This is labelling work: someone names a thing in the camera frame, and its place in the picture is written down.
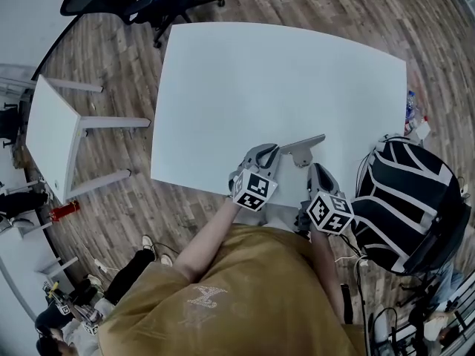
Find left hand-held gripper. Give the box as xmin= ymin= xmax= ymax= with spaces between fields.
xmin=227 ymin=142 xmax=281 ymax=213

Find person's light grey trousers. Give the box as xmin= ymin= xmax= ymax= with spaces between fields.
xmin=237 ymin=202 xmax=302 ymax=233

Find white metal rack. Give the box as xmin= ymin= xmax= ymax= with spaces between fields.
xmin=422 ymin=272 xmax=475 ymax=356

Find clear plastic water bottle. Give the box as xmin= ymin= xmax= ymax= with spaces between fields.
xmin=404 ymin=90 xmax=419 ymax=120

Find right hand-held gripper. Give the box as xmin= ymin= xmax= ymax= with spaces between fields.
xmin=300 ymin=162 xmax=356 ymax=236

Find person's left forearm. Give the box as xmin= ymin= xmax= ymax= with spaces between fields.
xmin=173 ymin=197 xmax=242 ymax=283

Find grey metal ladder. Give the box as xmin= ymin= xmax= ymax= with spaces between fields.
xmin=0 ymin=63 xmax=38 ymax=98

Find person's mustard shirt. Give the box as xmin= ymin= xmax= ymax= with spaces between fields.
xmin=96 ymin=223 xmax=367 ymax=356

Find small white side table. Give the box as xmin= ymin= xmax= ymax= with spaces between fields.
xmin=24 ymin=73 xmax=152 ymax=204

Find person's right forearm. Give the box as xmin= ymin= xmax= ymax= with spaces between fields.
xmin=309 ymin=228 xmax=347 ymax=324

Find red fire extinguisher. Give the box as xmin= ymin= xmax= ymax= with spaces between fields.
xmin=50 ymin=200 xmax=81 ymax=223

